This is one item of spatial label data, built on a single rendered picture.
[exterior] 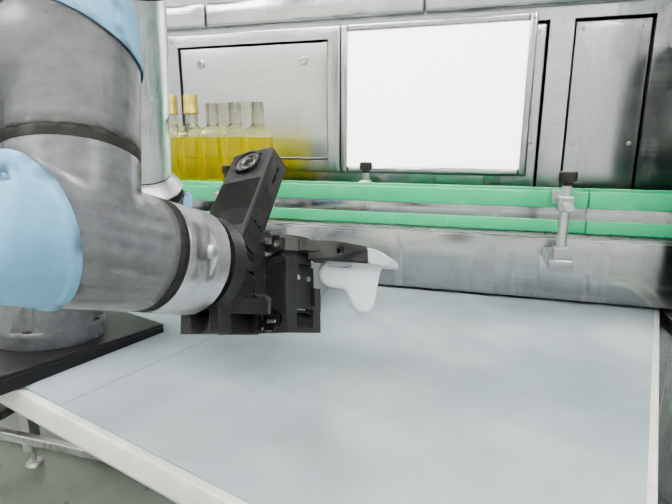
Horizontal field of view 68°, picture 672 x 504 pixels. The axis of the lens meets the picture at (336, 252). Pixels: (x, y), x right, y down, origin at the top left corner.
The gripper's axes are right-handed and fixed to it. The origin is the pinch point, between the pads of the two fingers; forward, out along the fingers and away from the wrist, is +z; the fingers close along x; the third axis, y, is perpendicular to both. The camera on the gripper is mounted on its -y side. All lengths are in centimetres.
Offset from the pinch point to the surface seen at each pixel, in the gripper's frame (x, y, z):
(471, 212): 3, -17, 53
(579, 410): 21.1, 16.7, 21.4
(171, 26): -66, -73, 36
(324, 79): -29, -54, 50
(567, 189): 21, -16, 43
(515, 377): 13.4, 13.3, 25.8
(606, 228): 26, -12, 59
